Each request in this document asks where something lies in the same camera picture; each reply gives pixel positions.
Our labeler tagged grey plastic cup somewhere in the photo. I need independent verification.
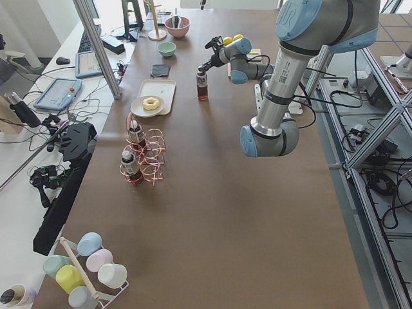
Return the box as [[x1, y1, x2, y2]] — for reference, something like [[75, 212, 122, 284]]
[[68, 286, 98, 309]]

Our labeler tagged black thermos bottle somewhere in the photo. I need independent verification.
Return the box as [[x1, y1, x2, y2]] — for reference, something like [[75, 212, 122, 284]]
[[5, 92, 41, 127]]

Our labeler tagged cream rectangular tray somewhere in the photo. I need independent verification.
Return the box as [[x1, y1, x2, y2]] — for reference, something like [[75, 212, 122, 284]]
[[137, 79, 176, 115]]

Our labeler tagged green plastic cup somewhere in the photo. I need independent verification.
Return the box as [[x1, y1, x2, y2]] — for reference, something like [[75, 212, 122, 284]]
[[42, 254, 73, 279]]

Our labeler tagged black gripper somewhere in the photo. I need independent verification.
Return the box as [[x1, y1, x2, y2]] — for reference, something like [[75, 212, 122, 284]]
[[198, 36, 229, 73]]

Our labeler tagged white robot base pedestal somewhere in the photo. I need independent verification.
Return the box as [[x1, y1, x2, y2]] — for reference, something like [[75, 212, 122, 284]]
[[254, 84, 303, 115]]

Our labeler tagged white round plate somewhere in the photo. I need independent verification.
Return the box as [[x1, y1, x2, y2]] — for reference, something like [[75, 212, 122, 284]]
[[130, 95, 164, 118]]

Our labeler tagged black computer mouse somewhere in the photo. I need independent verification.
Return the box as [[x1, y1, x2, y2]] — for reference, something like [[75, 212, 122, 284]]
[[55, 57, 71, 65]]

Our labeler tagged blue plastic cup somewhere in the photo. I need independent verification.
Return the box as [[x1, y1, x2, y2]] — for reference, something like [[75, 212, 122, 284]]
[[77, 232, 102, 257]]

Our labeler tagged blue teach pendant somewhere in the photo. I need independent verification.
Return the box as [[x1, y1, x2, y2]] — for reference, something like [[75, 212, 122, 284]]
[[33, 78, 82, 111], [75, 51, 102, 79]]

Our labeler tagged metal ice scoop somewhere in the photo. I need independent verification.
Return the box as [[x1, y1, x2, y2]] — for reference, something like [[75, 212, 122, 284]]
[[171, 8, 183, 29]]

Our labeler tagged tea bottle rack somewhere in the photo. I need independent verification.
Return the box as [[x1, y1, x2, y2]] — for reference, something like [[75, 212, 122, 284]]
[[121, 150, 142, 183], [129, 120, 145, 150]]

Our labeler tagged copper wire bottle rack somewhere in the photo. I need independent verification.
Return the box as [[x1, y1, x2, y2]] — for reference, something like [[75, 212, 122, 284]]
[[119, 113, 166, 185]]

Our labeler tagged pink plastic cup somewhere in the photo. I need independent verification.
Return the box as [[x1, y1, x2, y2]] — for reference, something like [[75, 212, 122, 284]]
[[86, 248, 113, 272]]

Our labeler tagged dark grey folded cloth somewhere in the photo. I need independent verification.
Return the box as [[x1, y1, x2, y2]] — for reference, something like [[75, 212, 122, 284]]
[[151, 64, 171, 77]]

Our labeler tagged mint green bowl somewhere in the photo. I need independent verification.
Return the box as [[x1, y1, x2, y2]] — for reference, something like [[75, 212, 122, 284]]
[[157, 42, 176, 57]]

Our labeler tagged tea bottle dark liquid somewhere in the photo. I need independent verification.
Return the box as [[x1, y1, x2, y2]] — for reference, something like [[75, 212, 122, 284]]
[[196, 71, 208, 101]]

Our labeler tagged wooden cutting board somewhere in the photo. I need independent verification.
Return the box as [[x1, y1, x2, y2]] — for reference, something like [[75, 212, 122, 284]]
[[227, 48, 263, 80]]

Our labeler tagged black keyboard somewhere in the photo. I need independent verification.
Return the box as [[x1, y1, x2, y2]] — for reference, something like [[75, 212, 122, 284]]
[[77, 30, 93, 53]]

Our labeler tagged pink bowl with ice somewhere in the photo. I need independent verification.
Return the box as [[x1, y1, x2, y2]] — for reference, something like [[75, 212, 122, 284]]
[[165, 16, 191, 38]]

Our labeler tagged yellow plastic cup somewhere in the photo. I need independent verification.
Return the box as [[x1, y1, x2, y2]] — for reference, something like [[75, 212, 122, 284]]
[[55, 265, 86, 294]]

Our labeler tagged tea bottle front rack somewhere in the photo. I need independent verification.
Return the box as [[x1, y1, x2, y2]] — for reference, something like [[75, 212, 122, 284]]
[[121, 150, 142, 183]]

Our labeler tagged wooden mug tree stand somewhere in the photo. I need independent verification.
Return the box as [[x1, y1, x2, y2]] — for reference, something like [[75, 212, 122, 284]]
[[144, 0, 167, 41]]

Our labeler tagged paper coffee cup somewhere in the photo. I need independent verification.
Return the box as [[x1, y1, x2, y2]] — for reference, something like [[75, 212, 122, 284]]
[[1, 284, 37, 307]]

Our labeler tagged glazed ring donut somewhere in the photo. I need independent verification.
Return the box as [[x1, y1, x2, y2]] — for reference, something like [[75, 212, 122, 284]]
[[142, 97, 161, 111]]

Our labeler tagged white wire cup rack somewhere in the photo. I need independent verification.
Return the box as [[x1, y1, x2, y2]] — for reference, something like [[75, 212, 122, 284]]
[[59, 237, 129, 308]]

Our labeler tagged white plastic cup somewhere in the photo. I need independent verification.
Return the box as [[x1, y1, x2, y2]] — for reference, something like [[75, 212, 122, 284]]
[[98, 263, 127, 289]]

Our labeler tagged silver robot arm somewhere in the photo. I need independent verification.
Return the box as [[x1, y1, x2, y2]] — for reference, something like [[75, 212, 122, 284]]
[[198, 0, 380, 157]]

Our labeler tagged tea bottle rear rack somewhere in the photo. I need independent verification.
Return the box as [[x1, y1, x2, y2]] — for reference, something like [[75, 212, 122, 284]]
[[129, 120, 145, 150]]

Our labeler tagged aluminium frame post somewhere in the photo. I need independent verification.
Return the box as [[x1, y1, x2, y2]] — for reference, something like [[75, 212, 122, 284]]
[[73, 0, 121, 100]]

